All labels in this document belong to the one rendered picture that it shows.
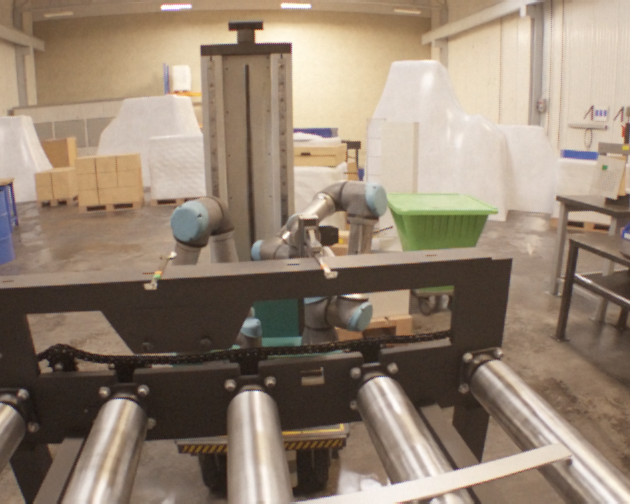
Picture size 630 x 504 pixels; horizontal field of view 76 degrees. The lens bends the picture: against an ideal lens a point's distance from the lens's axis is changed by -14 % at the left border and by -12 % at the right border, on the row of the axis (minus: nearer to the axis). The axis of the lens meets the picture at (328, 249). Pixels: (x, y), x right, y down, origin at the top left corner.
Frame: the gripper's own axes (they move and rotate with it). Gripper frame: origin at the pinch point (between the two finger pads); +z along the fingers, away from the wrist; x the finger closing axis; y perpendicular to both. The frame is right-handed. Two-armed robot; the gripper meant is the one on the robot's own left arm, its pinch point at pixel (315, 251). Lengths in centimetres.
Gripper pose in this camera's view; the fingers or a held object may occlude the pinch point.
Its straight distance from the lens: 110.7
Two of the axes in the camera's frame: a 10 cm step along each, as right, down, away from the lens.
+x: -0.1, -9.6, -2.7
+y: -9.8, 0.6, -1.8
